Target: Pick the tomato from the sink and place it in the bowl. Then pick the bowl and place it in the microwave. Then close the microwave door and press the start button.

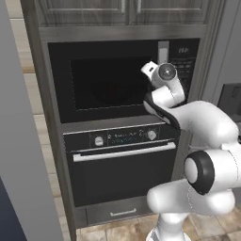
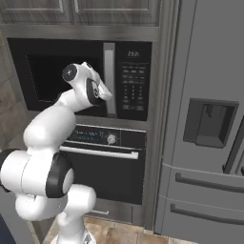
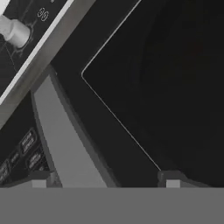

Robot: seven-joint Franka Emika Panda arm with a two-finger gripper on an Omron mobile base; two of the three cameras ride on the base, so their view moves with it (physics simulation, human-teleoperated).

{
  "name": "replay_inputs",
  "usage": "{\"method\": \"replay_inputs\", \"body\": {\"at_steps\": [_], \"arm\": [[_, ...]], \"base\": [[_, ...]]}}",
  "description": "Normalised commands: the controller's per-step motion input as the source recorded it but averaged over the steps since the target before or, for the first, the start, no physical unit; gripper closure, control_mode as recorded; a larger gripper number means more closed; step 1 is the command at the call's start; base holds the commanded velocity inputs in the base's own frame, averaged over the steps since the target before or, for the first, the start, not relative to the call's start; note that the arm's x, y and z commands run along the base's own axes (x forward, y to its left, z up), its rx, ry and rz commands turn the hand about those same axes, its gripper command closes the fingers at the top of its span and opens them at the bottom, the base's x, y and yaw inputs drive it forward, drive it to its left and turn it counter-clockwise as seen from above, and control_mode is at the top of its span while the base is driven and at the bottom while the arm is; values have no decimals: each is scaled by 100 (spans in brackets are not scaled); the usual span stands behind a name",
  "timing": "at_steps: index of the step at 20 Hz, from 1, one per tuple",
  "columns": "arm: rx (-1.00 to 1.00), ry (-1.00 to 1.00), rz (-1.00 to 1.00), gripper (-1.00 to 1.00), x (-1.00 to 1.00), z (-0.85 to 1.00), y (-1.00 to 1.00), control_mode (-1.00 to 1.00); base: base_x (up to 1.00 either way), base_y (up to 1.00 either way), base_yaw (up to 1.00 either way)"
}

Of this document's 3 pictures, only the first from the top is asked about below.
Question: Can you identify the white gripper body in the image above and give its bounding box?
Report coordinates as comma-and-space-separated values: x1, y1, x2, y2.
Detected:
139, 61, 159, 84

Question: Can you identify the black built-in microwave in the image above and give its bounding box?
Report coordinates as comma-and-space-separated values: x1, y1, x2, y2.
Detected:
47, 38, 201, 124

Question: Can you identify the black microwave door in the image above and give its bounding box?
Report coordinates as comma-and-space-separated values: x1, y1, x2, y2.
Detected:
47, 40, 170, 124

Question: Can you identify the grey wood cupboard door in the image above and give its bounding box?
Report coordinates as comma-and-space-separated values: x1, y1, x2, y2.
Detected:
33, 0, 130, 27
128, 0, 212, 26

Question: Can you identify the black oven door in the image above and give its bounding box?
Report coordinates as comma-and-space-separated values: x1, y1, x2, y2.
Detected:
67, 146, 179, 208

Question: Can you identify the silver oven knob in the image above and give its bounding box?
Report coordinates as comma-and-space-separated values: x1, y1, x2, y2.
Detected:
94, 136, 104, 148
147, 130, 158, 141

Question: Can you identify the grey fridge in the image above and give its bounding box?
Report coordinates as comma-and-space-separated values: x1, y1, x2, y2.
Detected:
201, 0, 241, 208

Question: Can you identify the black built-in oven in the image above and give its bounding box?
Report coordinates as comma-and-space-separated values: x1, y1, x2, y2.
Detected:
61, 120, 184, 208

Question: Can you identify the grey wood tall cabinet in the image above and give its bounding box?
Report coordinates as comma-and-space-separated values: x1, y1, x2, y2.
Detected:
20, 0, 228, 241

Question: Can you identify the grey tall panel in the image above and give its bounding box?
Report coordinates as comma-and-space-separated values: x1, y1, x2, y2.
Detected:
0, 0, 65, 241

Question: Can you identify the grey wood drawer front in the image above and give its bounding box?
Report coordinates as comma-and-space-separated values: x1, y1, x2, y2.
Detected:
85, 195, 154, 226

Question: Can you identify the silver microwave door handle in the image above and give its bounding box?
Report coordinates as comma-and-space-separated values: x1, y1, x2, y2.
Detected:
157, 40, 170, 66

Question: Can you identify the silver oven door handle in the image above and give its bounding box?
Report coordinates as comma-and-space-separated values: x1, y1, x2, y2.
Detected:
72, 141, 177, 163

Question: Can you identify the silver drawer handle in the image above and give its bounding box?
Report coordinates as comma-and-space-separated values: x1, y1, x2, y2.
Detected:
109, 207, 138, 217

